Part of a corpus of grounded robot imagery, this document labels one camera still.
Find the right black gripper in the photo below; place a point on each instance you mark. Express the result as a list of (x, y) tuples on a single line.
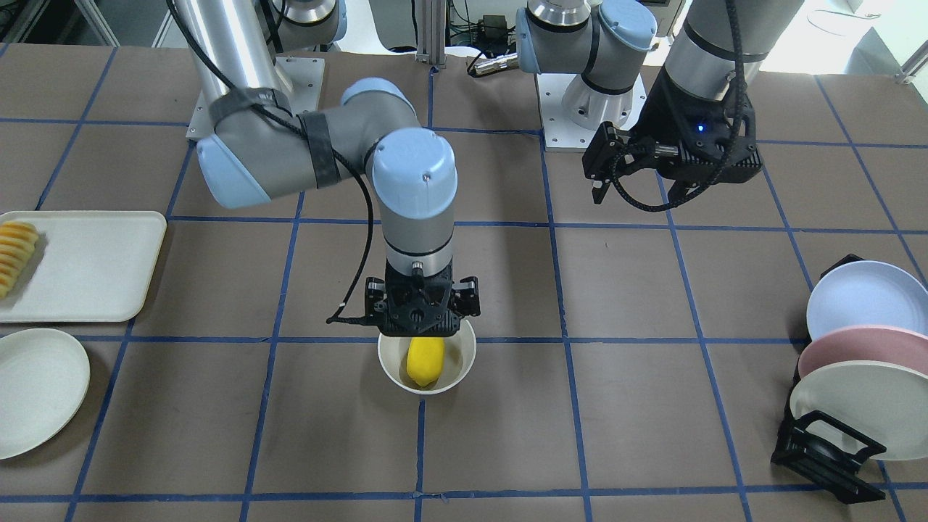
[(375, 297)]

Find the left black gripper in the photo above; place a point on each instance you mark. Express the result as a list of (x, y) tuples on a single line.
[(663, 112)]

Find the yellow lemon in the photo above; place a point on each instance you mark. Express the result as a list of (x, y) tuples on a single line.
[(424, 362)]

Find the white ceramic bowl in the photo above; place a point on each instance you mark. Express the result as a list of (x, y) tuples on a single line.
[(459, 357)]

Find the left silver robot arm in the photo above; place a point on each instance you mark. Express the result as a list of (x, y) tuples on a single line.
[(606, 46)]

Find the light blue plate in rack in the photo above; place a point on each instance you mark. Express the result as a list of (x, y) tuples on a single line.
[(866, 292)]

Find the cream rectangular tray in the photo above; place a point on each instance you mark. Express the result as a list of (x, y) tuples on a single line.
[(89, 266)]

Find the pink plate in rack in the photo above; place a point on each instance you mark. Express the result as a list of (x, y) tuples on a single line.
[(883, 343)]

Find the cream round plate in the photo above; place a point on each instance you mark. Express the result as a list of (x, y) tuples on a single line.
[(45, 375)]

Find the beige plate in rack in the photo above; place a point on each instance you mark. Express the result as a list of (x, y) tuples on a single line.
[(883, 401)]

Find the aluminium frame post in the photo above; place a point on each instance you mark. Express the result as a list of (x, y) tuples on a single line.
[(430, 30)]

